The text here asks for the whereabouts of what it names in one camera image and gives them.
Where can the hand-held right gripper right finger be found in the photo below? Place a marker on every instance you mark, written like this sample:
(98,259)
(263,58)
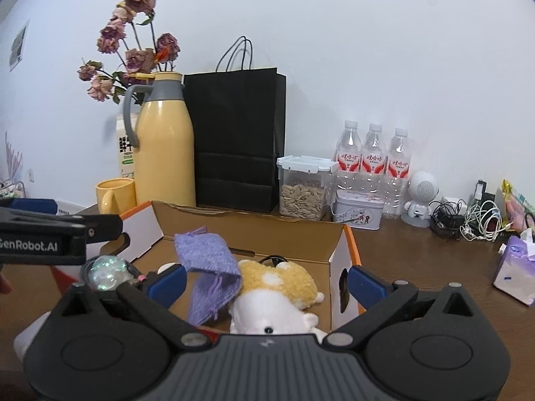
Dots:
(368,286)

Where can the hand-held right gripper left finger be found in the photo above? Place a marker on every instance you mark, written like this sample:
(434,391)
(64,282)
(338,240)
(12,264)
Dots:
(169,284)

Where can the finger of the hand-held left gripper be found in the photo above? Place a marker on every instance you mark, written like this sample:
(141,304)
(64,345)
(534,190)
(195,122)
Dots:
(104,226)
(33,206)

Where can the purple burlap pouch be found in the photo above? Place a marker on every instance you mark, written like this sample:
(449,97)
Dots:
(209,259)

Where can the iridescent ball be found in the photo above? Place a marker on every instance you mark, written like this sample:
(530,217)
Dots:
(106,273)

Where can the orange cardboard box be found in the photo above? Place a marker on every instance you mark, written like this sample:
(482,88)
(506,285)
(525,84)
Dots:
(292,250)

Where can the white and yellow plush toy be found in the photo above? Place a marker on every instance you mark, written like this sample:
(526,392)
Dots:
(284,284)

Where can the person's left hand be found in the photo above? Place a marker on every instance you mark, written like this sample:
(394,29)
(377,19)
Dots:
(4,285)

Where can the yellow mug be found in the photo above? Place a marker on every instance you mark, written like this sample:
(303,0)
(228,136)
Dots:
(121,196)

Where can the white slatted basket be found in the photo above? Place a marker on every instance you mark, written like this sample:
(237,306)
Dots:
(69,209)

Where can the white tin box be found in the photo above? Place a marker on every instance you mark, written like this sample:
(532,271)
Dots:
(359,213)

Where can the white milk carton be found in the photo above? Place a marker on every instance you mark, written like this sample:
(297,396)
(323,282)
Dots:
(125,154)

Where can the yellow thermos jug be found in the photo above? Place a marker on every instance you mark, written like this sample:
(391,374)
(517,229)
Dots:
(165,146)

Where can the clear container of seeds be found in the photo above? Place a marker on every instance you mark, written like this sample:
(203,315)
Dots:
(303,200)

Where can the white robot toy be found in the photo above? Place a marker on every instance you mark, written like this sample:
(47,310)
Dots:
(422,188)

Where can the clear water bottle red label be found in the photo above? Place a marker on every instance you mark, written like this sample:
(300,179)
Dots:
(373,158)
(347,154)
(397,175)

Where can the small white adapter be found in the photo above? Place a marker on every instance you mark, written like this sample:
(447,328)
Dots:
(450,201)

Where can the black charger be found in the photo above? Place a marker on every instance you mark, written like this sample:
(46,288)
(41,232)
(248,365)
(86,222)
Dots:
(485,198)

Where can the purple tissue pack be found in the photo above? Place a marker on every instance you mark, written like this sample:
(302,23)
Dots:
(516,271)

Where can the black paper bag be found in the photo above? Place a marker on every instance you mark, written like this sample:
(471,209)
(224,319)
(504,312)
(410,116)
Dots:
(234,133)

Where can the dried pink flowers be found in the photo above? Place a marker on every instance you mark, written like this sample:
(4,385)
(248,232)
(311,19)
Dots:
(136,58)

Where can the colourful snack bag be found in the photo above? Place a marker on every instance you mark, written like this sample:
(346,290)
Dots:
(520,209)

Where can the purple wall decal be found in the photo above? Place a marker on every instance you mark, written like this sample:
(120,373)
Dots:
(13,158)

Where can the framed wall picture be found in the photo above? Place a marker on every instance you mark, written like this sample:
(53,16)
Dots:
(19,46)

